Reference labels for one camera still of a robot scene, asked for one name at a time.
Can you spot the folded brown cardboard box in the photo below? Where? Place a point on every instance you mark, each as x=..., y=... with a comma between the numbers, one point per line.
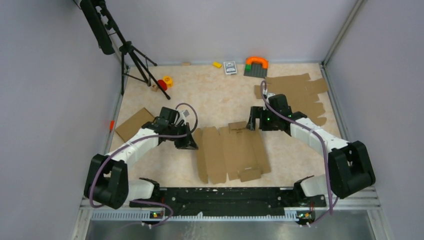
x=132, y=125

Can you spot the stack of flat cardboard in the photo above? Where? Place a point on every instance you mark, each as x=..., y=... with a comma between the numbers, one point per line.
x=302, y=94

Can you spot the dark grey building plate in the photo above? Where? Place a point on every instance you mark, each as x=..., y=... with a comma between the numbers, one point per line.
x=256, y=71

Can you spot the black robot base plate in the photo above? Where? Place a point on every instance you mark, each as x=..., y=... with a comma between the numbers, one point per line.
x=229, y=201

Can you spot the yellow round disc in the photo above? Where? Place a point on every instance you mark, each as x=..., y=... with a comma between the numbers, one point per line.
x=168, y=81

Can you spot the orange U-shaped toy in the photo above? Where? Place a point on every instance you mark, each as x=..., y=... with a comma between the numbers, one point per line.
x=257, y=60

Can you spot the yellow toy block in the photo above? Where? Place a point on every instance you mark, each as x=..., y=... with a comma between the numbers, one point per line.
x=217, y=64

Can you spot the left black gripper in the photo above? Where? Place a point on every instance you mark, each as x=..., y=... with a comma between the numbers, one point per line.
x=187, y=142

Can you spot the red round disc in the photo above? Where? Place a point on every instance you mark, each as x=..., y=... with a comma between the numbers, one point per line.
x=162, y=84

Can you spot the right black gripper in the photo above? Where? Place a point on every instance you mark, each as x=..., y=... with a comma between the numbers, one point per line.
x=258, y=112

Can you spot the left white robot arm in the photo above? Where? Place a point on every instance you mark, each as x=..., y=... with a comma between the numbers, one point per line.
x=107, y=182

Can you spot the black camera tripod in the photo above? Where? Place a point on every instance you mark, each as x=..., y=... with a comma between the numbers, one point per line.
x=111, y=41

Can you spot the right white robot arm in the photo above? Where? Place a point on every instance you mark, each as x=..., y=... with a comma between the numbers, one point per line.
x=348, y=168

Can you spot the playing card deck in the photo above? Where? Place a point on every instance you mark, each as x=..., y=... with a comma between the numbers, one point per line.
x=230, y=68

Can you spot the small wooden cube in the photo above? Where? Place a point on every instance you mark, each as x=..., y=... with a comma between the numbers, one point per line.
x=154, y=88

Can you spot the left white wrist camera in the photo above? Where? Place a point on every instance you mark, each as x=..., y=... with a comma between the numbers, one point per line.
x=182, y=117

